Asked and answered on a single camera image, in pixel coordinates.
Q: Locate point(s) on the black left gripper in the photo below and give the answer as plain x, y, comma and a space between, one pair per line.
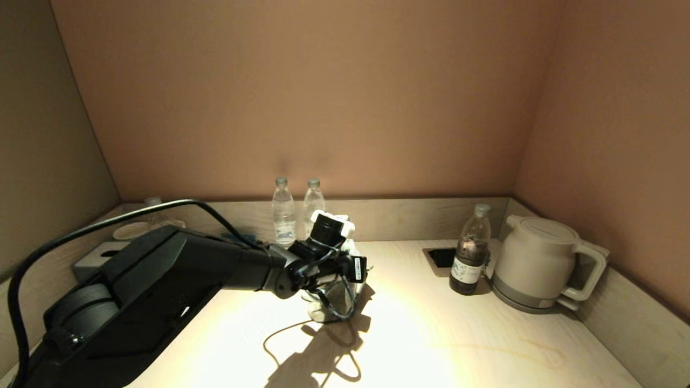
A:
334, 267

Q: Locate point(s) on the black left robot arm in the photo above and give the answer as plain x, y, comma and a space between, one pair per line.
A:
161, 280

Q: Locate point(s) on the clear water bottle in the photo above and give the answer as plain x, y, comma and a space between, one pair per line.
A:
312, 205
284, 221

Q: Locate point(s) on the small blue tray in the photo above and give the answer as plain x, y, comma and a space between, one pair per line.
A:
245, 237

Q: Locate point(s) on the black recessed desk socket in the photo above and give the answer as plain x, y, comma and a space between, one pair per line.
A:
442, 258

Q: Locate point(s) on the dark tea bottle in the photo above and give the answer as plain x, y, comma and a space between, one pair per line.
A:
470, 253
155, 213

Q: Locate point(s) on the grey kettle base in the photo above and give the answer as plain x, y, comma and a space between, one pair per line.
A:
517, 302

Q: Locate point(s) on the cream electric kettle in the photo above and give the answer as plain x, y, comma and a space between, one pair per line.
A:
531, 253

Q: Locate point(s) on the white ceramic cup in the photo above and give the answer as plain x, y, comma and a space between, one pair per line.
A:
132, 231

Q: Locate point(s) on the blue-grey tissue box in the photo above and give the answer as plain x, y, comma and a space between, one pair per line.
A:
97, 258

